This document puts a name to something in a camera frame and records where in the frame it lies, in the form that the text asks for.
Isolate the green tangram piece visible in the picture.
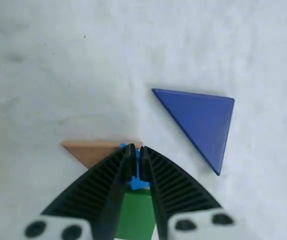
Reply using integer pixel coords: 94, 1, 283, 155
113, 187, 159, 240

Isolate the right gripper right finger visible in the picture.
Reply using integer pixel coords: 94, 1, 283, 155
140, 145, 236, 240

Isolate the plain wooden triangle tangram piece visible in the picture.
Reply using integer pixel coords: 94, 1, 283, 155
59, 140, 144, 170

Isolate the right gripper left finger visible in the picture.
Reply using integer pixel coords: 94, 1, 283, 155
18, 143, 136, 240

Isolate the dark blue triangle tangram piece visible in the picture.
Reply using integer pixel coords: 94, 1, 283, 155
151, 88, 235, 177

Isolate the light blue tangram piece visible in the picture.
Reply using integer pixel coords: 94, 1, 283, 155
119, 142, 150, 191

